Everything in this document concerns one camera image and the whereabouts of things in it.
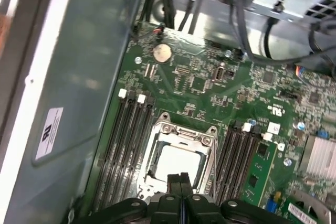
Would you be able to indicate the round coin battery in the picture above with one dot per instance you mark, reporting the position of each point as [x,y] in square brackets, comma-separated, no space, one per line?
[162,53]

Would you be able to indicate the metal socket cover frame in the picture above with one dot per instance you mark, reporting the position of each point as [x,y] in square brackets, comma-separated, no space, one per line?
[181,140]

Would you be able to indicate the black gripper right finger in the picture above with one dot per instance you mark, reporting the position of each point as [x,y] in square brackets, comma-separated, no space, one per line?
[197,208]

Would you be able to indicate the black open PC case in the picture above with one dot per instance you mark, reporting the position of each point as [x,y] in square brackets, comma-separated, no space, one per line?
[78,77]

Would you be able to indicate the metal CPU socket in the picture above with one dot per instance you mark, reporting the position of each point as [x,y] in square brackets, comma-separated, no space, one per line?
[173,127]

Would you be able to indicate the silver topped CPU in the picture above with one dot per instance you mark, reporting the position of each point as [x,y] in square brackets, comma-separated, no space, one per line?
[183,161]

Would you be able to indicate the green RAM stick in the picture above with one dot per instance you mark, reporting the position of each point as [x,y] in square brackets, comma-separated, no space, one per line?
[262,171]

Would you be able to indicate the RAM slot white clips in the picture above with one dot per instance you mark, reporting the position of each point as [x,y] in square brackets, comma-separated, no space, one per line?
[110,148]
[129,153]
[235,162]

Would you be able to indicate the silver finned heat sink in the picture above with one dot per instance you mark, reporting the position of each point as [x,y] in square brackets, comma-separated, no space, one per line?
[320,155]

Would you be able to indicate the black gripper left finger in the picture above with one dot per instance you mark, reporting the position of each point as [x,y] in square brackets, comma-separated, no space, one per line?
[170,208]

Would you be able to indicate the green motherboard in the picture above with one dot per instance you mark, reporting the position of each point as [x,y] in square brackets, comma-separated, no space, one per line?
[236,82]

